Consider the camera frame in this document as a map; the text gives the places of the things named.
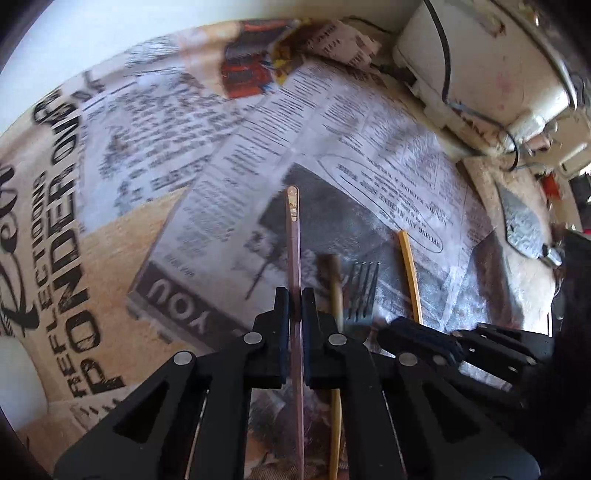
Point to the yellow chopstick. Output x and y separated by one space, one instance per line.
410 277

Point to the rose gold utensil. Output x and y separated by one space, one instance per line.
293 249

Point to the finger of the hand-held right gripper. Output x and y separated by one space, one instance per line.
415 337
503 344

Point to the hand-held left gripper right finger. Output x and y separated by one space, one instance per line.
307 323

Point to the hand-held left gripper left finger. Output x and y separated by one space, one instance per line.
282 323

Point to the white rice cooker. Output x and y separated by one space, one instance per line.
489 60

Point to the newspaper print tablecloth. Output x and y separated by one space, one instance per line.
138 184

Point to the steel fork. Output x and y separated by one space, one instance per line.
360 300

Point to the wooden cutting board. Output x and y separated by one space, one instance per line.
489 194

